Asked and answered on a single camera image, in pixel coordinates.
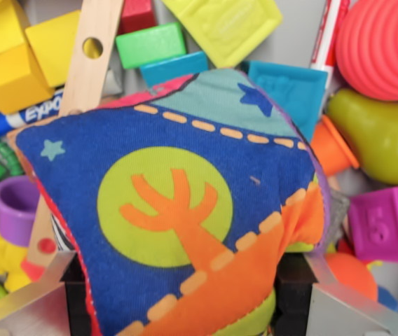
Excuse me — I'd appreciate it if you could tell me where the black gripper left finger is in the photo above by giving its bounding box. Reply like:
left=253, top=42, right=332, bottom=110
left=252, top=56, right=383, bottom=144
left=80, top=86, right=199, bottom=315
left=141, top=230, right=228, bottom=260
left=0, top=251, right=93, bottom=336

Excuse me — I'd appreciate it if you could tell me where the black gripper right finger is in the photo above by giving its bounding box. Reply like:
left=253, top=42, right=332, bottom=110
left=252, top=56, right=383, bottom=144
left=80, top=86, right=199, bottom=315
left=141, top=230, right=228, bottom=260
left=272, top=253, right=398, bottom=336

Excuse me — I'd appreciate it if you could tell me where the fabric cube with fish print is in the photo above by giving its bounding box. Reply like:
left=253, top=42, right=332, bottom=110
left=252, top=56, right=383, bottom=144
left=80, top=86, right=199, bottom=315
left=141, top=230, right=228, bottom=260
left=6, top=68, right=333, bottom=336

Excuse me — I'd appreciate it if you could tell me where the orange ball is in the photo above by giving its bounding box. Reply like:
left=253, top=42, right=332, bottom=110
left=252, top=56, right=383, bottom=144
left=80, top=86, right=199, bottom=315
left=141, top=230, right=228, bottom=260
left=324, top=252, right=379, bottom=302

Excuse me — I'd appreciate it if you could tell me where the blue plastic toy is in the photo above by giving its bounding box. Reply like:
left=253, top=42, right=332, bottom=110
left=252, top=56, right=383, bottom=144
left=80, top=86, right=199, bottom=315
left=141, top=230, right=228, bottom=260
left=377, top=285, right=398, bottom=312

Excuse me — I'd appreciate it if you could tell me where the yellow rubber duck toy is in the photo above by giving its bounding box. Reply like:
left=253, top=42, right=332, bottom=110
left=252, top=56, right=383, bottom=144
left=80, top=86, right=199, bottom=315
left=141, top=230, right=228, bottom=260
left=0, top=216, right=34, bottom=293

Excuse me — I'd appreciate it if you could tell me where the magenta embossed rubber block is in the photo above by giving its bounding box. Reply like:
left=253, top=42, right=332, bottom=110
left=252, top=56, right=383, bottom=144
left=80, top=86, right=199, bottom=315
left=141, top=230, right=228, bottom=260
left=348, top=184, right=398, bottom=263

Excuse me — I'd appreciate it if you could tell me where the purple plastic cup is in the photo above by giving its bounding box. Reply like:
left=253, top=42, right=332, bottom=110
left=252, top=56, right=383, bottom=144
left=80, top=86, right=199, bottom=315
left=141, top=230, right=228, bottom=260
left=0, top=175, right=41, bottom=248

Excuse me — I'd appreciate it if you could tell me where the orange plastic cup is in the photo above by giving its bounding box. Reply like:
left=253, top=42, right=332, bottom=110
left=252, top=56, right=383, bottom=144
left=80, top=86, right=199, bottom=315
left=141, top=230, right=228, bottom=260
left=310, top=115, right=360, bottom=178

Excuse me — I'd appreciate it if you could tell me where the olive green toy pear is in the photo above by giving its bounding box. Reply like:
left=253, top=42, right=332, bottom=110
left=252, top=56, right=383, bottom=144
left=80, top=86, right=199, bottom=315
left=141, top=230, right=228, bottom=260
left=327, top=87, right=398, bottom=186

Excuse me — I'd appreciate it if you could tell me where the blue Expo marker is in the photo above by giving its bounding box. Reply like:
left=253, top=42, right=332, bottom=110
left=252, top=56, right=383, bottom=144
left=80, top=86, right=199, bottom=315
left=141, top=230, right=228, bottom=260
left=0, top=90, right=65, bottom=138

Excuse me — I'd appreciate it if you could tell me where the teal embossed rubber block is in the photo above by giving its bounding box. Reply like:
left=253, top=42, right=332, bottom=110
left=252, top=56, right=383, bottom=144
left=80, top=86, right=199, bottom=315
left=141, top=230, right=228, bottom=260
left=246, top=59, right=329, bottom=143

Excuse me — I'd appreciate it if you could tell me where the wooden strip with holes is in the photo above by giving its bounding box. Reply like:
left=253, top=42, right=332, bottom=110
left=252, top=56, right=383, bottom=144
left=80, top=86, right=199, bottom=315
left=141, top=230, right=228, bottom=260
left=20, top=0, right=126, bottom=281

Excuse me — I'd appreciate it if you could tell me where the coral ribbed toy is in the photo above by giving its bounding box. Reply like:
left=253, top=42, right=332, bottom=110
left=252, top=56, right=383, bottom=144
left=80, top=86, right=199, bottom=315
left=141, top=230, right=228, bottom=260
left=335, top=0, right=398, bottom=102

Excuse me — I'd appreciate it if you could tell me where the red and white marker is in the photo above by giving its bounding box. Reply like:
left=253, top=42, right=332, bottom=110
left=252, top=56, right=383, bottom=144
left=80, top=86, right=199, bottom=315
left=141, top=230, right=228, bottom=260
left=309, top=0, right=343, bottom=81

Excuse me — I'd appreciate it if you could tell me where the flat teal wooden block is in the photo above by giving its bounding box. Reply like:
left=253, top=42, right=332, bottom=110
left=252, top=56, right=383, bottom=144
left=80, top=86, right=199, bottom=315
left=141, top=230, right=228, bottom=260
left=139, top=50, right=210, bottom=88

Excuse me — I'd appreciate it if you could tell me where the green wooden block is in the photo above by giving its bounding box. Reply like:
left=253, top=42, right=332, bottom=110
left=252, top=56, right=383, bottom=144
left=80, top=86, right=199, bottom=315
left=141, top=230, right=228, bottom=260
left=114, top=22, right=188, bottom=70

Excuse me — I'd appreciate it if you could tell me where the yellow-green embossed rubber block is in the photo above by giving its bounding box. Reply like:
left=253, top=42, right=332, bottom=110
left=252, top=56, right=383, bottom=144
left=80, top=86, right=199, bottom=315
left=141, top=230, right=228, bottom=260
left=160, top=0, right=284, bottom=69

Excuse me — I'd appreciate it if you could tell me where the small red wooden block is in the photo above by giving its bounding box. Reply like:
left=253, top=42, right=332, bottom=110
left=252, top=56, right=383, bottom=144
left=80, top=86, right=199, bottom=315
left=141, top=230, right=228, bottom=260
left=116, top=0, right=158, bottom=36

